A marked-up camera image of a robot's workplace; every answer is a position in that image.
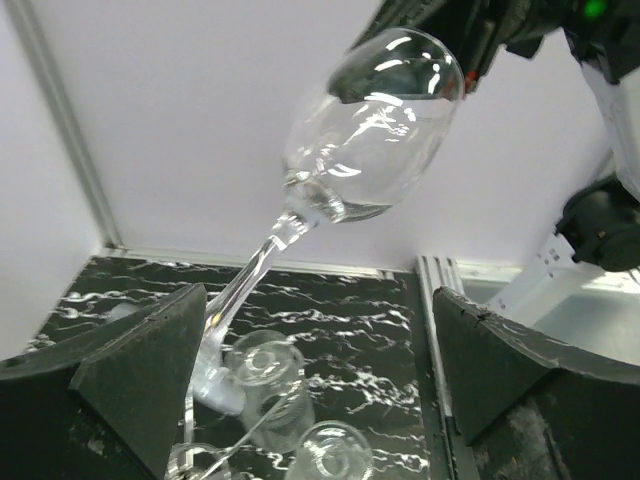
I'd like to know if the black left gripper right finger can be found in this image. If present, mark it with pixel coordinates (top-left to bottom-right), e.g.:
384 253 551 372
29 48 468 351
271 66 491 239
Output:
433 287 639 479

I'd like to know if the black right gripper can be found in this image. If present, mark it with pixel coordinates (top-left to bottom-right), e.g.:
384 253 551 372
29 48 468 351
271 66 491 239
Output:
327 1 565 104

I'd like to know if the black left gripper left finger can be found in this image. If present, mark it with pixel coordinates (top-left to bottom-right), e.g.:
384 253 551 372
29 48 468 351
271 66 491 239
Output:
1 284 206 479

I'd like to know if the chrome wine glass rack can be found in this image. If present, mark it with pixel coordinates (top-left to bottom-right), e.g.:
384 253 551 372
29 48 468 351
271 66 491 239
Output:
169 384 301 480

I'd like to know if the clear wine glass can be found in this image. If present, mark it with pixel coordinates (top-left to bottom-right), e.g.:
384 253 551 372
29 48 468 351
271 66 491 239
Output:
191 27 465 415

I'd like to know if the patterned glass goblet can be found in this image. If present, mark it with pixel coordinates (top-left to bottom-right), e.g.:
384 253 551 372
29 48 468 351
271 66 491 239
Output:
225 330 315 454

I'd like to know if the frosted short goblet front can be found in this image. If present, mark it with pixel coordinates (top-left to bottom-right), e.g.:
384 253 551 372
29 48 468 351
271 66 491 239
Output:
285 421 374 480

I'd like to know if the clear patterned short goblet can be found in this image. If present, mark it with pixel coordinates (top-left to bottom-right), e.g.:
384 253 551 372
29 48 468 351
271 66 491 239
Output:
164 443 233 480

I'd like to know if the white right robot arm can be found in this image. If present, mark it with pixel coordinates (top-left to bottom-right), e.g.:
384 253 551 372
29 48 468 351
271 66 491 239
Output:
355 1 639 326

